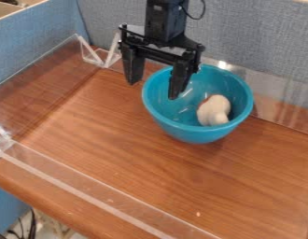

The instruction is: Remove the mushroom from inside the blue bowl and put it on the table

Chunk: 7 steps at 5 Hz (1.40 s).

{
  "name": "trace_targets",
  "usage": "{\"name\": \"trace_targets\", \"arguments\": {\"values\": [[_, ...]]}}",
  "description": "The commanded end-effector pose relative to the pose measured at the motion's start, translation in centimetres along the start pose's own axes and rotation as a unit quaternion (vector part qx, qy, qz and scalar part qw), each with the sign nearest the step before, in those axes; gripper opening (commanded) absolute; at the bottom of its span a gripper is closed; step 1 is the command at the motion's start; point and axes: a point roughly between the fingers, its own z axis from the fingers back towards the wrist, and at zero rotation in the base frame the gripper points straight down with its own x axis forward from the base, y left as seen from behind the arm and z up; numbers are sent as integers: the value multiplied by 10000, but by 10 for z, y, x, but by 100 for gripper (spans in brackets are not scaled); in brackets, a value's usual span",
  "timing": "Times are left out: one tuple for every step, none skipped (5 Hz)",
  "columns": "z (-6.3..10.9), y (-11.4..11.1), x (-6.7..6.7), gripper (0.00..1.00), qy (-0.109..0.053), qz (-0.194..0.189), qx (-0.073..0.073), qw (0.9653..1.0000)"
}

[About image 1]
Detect clear acrylic back barrier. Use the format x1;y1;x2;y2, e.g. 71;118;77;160
113;31;308;135

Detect clear acrylic corner bracket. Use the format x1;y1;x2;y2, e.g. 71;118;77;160
77;33;121;68

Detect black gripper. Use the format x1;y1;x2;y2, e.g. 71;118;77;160
120;22;205;100

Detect white mushroom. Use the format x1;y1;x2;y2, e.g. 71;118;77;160
197;94;231;126

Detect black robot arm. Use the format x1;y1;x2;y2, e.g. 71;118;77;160
119;0;205;100

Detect black floor cables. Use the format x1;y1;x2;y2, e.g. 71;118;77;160
0;207;39;239

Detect blue plastic bowl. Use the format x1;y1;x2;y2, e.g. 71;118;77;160
143;64;255;144

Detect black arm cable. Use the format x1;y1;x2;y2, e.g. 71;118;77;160
180;0;208;21

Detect clear acrylic barrier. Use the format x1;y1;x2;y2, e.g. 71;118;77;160
113;31;308;135
0;124;220;239

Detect clear acrylic front barrier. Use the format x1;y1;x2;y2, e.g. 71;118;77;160
0;124;220;239

